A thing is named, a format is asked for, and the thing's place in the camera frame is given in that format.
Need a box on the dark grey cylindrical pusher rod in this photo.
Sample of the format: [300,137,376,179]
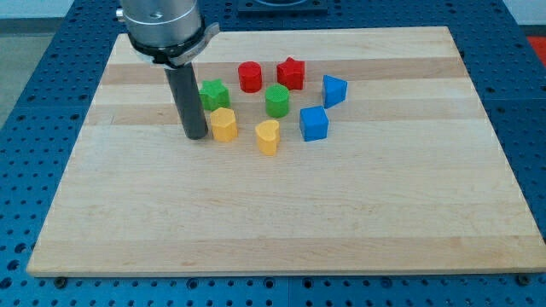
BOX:
[165,63,208,140]

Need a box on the green star block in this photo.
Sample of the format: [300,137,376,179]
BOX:
[200,78,230,111]

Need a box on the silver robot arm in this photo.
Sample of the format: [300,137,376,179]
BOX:
[116,0,220,140]

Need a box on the yellow hexagon block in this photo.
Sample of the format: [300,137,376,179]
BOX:
[210,107,238,142]

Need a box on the red star block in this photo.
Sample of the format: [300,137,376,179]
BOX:
[276,57,305,90]

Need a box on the red cylinder block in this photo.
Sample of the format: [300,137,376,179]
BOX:
[238,61,263,93]

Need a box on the green cylinder block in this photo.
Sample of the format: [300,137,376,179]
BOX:
[264,84,289,118]

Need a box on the yellow heart block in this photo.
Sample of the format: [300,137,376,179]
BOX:
[255,119,281,156]

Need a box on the blue cube block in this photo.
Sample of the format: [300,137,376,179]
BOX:
[299,106,329,142]

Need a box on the blue triangle block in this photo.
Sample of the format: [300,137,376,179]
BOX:
[322,75,348,108]

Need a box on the light wooden board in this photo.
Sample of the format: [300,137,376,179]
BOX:
[27,26,545,277]

